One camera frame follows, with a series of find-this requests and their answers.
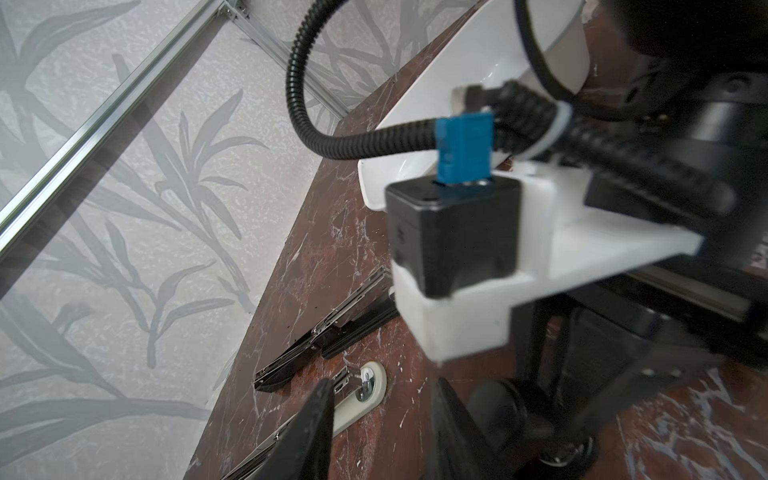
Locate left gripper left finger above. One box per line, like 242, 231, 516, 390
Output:
252, 379, 334, 479

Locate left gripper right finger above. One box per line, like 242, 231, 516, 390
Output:
428, 377, 510, 479

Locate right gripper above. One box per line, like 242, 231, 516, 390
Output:
467, 258, 767, 479

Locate beige stapler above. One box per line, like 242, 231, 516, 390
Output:
221, 359, 388, 480

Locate black stapler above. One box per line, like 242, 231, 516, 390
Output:
253, 267, 399, 393

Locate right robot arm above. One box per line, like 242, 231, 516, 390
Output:
474, 1, 767, 479

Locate white oval tray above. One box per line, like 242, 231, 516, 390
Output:
358, 0, 590, 211

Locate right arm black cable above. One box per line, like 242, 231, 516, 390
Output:
284, 0, 736, 217

